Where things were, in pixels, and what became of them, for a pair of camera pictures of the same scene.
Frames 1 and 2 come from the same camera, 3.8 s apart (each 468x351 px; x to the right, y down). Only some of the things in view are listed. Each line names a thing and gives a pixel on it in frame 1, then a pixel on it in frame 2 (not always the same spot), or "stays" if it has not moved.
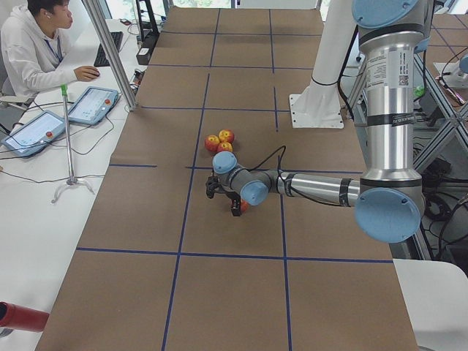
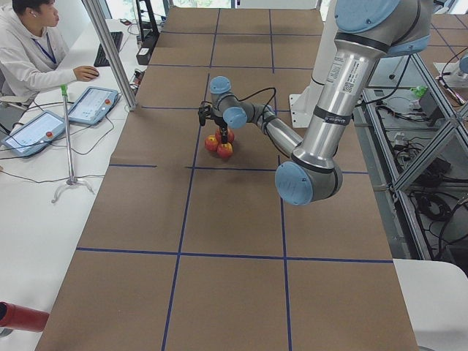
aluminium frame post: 128,92 stays
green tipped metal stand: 72,179 stays
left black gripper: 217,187 → 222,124
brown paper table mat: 161,267 stays
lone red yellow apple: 243,206 → 219,136
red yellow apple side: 211,142 stays
